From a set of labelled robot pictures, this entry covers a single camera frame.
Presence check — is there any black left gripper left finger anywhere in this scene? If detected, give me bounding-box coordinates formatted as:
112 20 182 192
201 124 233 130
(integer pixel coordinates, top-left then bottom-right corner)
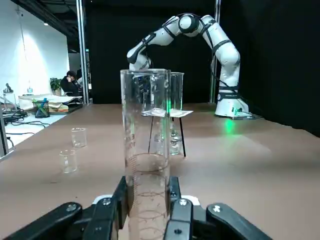
0 175 129 240

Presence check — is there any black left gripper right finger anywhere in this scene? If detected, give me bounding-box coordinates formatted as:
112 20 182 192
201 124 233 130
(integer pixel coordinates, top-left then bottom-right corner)
163 175 274 240

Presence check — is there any glass graduated cylinder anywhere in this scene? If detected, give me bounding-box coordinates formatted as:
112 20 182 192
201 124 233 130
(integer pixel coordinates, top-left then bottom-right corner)
119 68 173 240

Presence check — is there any small glass beaker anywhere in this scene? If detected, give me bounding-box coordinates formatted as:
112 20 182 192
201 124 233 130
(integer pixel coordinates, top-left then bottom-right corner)
70 127 88 148
58 149 78 174

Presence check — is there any glass alcohol lamp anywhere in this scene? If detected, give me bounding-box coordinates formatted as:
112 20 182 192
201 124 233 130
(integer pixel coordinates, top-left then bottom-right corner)
154 122 183 156

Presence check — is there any tripod stand with white mesh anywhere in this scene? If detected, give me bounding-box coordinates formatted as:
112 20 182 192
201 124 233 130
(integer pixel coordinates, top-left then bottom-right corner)
140 107 195 158

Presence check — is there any flat cardboard stack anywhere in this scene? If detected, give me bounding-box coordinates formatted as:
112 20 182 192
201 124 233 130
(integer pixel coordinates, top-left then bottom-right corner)
18 94 84 115

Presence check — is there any black mesh pen holder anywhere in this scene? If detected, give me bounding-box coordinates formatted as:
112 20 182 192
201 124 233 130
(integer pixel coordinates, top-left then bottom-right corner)
31 97 50 119

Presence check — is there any large glass beaker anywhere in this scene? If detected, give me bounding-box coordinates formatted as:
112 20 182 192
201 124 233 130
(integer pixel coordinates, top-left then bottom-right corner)
140 71 185 113

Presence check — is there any person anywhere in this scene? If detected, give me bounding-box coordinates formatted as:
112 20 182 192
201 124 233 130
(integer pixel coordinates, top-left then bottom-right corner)
59 70 84 97

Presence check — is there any green potted plant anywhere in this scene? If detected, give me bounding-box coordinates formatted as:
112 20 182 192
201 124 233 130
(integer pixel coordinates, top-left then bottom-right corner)
49 77 63 96

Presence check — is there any aluminium frame post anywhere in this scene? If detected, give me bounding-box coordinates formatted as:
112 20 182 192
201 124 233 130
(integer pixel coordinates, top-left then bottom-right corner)
75 0 90 106
0 109 9 158
214 0 223 103

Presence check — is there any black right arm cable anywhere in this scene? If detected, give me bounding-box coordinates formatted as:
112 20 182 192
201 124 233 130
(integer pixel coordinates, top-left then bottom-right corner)
139 13 242 111

